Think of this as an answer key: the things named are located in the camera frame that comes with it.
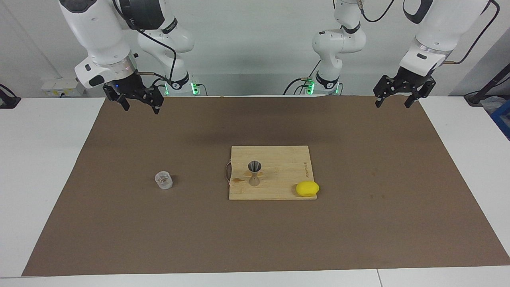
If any steel double jigger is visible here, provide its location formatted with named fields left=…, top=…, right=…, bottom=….
left=248, top=160, right=263, bottom=187

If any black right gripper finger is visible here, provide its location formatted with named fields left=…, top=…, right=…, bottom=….
left=102, top=84, right=130, bottom=112
left=141, top=85, right=165, bottom=115

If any yellow lemon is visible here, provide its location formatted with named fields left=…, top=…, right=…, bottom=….
left=296, top=181, right=320, bottom=197

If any black stand with pole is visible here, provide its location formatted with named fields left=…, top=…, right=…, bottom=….
left=464, top=64, right=510, bottom=106

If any white power strip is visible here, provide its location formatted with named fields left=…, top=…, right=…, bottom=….
left=41, top=77, right=86, bottom=98

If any black desk clamp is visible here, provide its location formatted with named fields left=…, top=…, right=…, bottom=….
left=0, top=84, right=21, bottom=109

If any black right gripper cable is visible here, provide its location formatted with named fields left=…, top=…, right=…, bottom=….
left=113, top=0, right=178, bottom=90

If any brown table mat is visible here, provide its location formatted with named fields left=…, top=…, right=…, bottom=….
left=22, top=95, right=510, bottom=277

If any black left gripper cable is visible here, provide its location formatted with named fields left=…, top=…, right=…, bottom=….
left=358, top=0, right=500, bottom=65

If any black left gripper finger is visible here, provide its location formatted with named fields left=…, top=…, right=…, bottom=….
left=373, top=75, right=399, bottom=108
left=404, top=79, right=437, bottom=109

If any bamboo cutting board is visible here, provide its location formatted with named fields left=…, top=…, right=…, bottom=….
left=225, top=145, right=318, bottom=201

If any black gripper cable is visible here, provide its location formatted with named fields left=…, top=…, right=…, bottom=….
left=113, top=0, right=178, bottom=90
left=358, top=0, right=500, bottom=65

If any small clear glass cup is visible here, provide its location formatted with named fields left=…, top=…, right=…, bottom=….
left=155, top=171, right=173, bottom=191

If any blue box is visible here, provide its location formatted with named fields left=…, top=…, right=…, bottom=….
left=490, top=100, right=510, bottom=140

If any clear plastic bag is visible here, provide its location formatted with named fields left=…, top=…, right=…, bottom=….
left=480, top=96, right=504, bottom=114

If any black base cable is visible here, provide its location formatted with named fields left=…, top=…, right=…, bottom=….
left=147, top=77, right=169, bottom=97
left=283, top=60, right=321, bottom=95

